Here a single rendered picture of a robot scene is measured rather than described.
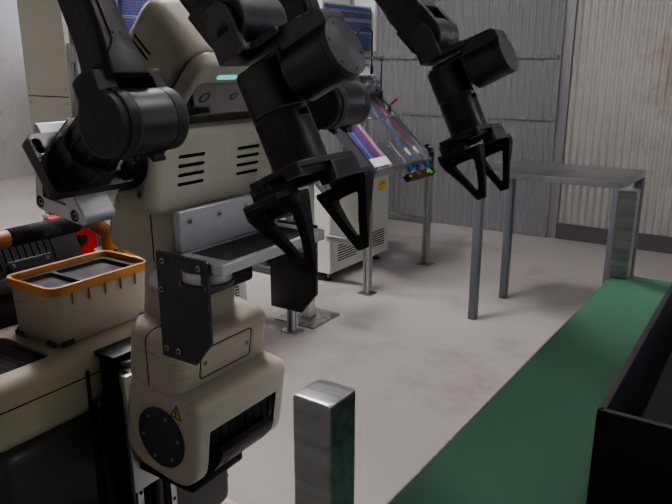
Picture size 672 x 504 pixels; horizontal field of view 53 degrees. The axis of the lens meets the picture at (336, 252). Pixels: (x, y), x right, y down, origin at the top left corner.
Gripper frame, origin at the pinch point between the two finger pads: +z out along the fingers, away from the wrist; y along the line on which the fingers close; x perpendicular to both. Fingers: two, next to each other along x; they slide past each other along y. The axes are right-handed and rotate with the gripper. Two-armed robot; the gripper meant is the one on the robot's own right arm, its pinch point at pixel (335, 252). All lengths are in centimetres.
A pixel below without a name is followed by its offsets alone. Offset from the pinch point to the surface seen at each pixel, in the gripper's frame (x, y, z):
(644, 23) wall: 25, 465, -62
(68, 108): 198, 130, -97
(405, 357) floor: 133, 202, 60
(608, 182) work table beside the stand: 36, 260, 19
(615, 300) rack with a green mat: -9, 51, 23
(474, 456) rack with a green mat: -7.0, -1.4, 22.3
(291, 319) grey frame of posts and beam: 185, 197, 26
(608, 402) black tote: -22.4, -6.4, 17.4
